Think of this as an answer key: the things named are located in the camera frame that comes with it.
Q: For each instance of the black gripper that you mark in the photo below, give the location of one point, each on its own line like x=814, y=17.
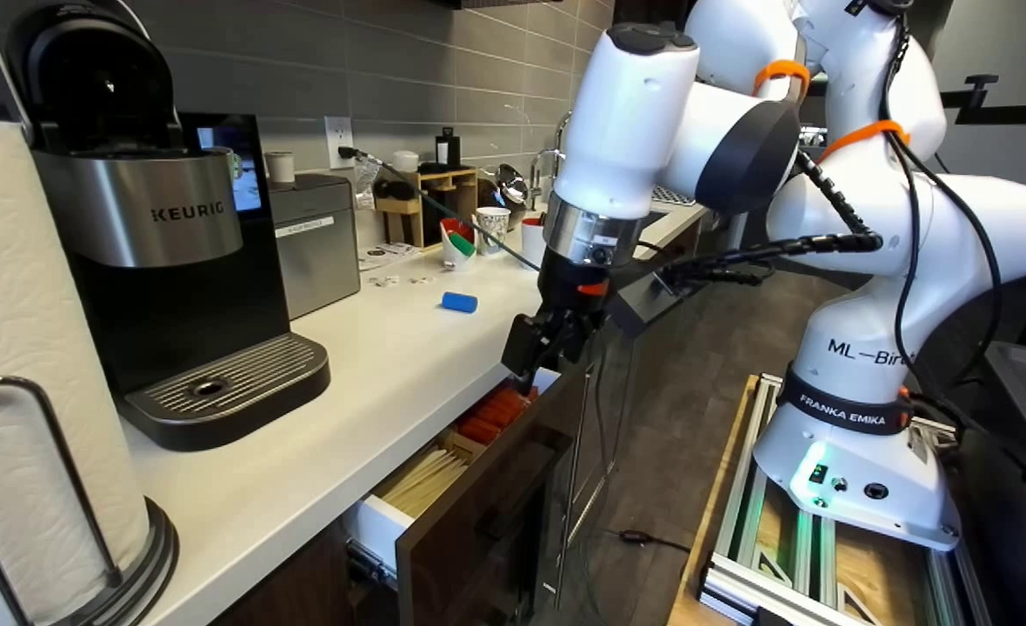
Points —
x=567, y=313

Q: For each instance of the dark wooden top drawer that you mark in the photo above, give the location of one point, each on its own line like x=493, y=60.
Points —
x=457, y=534

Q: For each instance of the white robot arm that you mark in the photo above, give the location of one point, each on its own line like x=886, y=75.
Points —
x=823, y=121

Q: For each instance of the white mug red inside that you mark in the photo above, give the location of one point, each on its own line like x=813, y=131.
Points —
x=533, y=238

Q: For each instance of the white patterned paper cup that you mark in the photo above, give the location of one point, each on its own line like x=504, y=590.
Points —
x=493, y=220

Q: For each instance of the small blue block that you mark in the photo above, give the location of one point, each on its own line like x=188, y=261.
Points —
x=457, y=304

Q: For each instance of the small white red cup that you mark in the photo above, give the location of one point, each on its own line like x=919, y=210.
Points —
x=457, y=248

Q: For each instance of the wooden pod organizer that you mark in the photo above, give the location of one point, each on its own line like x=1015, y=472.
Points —
x=413, y=205

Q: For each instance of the stainless steel canister box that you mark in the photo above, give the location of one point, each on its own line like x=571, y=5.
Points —
x=318, y=248

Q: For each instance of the black Keurig coffee maker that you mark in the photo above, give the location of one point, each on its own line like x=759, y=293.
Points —
x=168, y=232

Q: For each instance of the black paper towel holder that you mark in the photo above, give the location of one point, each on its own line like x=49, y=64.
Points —
x=95, y=534

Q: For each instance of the white paper towel roll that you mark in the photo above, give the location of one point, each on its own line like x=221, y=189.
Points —
x=42, y=332

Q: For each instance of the white wall outlet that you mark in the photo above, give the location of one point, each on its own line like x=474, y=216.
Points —
x=338, y=139

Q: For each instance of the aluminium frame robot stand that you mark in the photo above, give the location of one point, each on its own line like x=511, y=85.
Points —
x=759, y=561

